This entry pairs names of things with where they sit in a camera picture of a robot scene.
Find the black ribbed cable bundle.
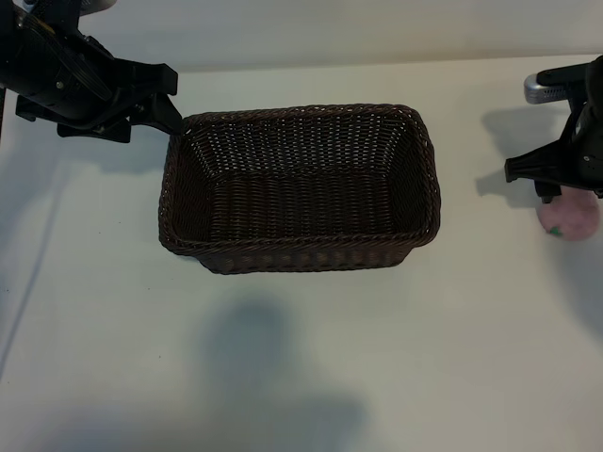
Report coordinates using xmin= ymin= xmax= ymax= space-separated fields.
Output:
xmin=21 ymin=11 xmax=117 ymax=103

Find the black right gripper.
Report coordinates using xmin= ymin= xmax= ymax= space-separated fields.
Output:
xmin=504 ymin=139 xmax=584 ymax=204

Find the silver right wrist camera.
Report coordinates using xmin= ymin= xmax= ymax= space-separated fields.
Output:
xmin=524 ymin=65 xmax=593 ymax=105

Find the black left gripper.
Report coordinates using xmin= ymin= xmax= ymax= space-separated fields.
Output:
xmin=55 ymin=59 xmax=184 ymax=143

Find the pink plush peach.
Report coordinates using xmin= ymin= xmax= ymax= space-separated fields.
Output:
xmin=536 ymin=190 xmax=598 ymax=242

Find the dark brown wicker basket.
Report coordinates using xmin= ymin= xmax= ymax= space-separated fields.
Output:
xmin=157 ymin=102 xmax=443 ymax=275

